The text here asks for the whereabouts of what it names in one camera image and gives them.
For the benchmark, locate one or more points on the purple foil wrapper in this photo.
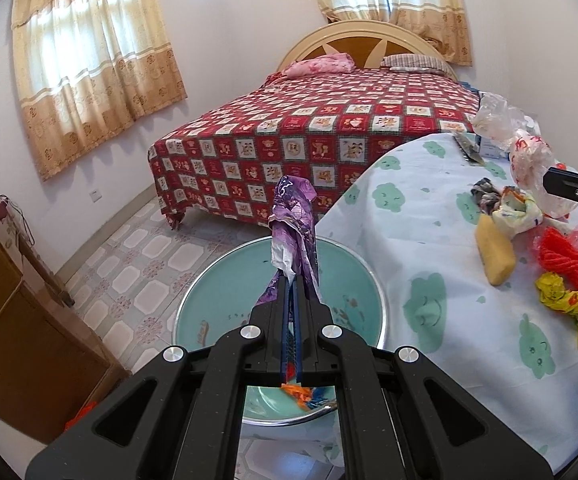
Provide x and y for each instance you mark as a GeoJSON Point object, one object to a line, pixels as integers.
{"type": "Point", "coordinates": [294, 220]}

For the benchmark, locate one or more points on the teal enamel basin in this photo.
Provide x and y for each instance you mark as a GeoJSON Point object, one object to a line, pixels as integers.
{"type": "Point", "coordinates": [219, 300]}

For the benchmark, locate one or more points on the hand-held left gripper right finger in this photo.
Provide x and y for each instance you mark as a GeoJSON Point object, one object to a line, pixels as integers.
{"type": "Point", "coordinates": [310, 320]}

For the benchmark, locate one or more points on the white and yellow wrapper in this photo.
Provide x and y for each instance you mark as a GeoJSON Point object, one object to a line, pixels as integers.
{"type": "Point", "coordinates": [516, 212]}

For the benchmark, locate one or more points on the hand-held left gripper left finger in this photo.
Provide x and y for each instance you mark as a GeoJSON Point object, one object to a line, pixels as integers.
{"type": "Point", "coordinates": [273, 320]}

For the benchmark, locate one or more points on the white wall outlet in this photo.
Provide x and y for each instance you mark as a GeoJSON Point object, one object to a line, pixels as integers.
{"type": "Point", "coordinates": [96, 194]}

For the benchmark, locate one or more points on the cream wooden headboard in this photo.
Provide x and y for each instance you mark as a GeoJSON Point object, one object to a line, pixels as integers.
{"type": "Point", "coordinates": [349, 42]}

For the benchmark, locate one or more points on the wide beige patterned curtain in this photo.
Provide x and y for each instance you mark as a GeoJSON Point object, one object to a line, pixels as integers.
{"type": "Point", "coordinates": [94, 60]}

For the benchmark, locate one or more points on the orange crumpled wrapper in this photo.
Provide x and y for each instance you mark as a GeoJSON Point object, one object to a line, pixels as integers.
{"type": "Point", "coordinates": [300, 393]}

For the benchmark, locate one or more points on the blue cloth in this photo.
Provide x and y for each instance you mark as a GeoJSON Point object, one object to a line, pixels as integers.
{"type": "Point", "coordinates": [470, 88]}

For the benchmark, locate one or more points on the tall white box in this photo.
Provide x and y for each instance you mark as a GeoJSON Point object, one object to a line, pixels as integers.
{"type": "Point", "coordinates": [491, 149]}

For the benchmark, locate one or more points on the yellow sponge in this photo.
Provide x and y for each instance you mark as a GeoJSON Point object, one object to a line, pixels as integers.
{"type": "Point", "coordinates": [495, 255]}

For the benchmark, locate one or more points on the pink pillow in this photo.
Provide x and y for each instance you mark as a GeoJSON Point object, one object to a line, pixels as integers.
{"type": "Point", "coordinates": [319, 65]}

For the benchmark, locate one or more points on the bed with red patterned quilt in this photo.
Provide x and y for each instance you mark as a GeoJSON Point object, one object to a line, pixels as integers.
{"type": "Point", "coordinates": [319, 130]}

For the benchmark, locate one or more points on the striped pillow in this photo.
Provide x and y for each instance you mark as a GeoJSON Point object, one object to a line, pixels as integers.
{"type": "Point", "coordinates": [416, 62]}

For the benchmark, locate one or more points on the white red print plastic bag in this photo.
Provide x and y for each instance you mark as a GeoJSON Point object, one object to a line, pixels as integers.
{"type": "Point", "coordinates": [534, 170]}

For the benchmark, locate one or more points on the brown wooden cabinet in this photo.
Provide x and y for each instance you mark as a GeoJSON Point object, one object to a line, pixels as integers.
{"type": "Point", "coordinates": [24, 340]}

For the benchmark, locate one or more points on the yellow crumpled wrapper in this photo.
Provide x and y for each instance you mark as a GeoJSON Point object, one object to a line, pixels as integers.
{"type": "Point", "coordinates": [569, 305]}

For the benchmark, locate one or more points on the red-orange mesh bag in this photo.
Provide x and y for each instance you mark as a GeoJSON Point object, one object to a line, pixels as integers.
{"type": "Point", "coordinates": [566, 262]}

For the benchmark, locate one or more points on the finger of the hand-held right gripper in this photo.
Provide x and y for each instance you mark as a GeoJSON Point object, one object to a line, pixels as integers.
{"type": "Point", "coordinates": [566, 183]}

